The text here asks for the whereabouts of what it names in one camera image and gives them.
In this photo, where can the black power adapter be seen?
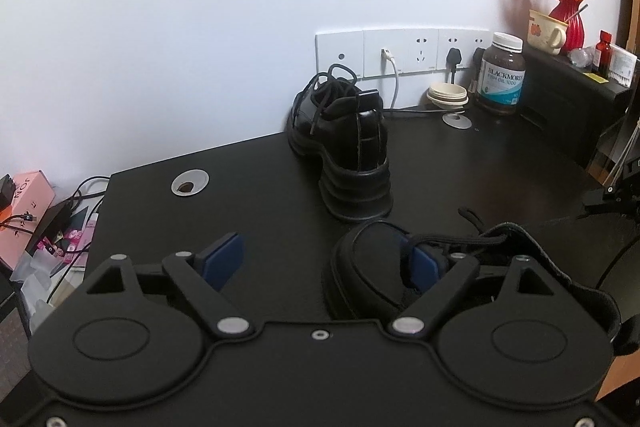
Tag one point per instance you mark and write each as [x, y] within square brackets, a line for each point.
[7, 189]

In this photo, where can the white wall data port plate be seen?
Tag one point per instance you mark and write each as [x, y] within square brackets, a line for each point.
[372, 57]

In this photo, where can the yellow sticker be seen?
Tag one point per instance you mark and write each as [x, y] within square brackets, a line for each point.
[596, 77]

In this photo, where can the white wall socket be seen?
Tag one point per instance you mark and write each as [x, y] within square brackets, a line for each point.
[420, 54]
[481, 38]
[442, 39]

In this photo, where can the black flat box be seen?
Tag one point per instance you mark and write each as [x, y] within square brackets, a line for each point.
[50, 222]

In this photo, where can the brown supplement bottle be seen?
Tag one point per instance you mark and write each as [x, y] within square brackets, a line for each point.
[500, 82]

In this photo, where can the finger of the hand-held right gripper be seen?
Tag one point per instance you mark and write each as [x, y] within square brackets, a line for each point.
[620, 202]

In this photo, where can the small clear plastic bag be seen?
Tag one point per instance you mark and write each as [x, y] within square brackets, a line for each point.
[581, 57]

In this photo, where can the black power plug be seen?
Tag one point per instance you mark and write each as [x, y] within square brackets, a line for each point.
[477, 62]

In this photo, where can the cream stacked cups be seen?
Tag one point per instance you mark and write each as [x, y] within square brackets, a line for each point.
[446, 94]

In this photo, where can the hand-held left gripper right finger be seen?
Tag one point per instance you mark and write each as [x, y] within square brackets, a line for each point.
[425, 269]

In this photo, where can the red medicine bottle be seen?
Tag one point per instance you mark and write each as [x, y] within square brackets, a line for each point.
[604, 54]

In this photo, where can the pink cardboard box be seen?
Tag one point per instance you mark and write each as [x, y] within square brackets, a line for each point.
[30, 187]

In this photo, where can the red ribbed vase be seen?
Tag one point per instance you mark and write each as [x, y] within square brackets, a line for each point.
[572, 27]

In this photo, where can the clear cotton swab box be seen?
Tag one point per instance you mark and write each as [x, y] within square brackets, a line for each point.
[622, 64]

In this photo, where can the metal spoon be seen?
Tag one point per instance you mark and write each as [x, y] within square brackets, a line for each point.
[577, 13]

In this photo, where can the white wall plate with hole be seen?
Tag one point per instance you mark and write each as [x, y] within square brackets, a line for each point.
[340, 57]

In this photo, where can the silver desk grommet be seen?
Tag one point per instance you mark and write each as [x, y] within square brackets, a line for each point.
[190, 183]

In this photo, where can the black leather shoe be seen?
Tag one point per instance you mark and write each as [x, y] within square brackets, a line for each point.
[370, 267]
[350, 142]

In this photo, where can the black drawer cabinet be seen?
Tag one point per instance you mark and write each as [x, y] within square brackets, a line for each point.
[565, 107]

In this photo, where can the grey round disc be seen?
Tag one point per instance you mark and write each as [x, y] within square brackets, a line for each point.
[457, 120]

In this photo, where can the crumpled clear plastic bags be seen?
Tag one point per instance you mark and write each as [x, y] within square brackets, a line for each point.
[45, 287]

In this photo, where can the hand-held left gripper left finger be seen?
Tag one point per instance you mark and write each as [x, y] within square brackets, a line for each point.
[225, 259]

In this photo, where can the cream printed mug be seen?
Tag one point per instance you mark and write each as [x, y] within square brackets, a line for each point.
[545, 32]

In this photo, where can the pink patterned packet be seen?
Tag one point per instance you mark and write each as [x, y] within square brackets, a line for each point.
[75, 237]

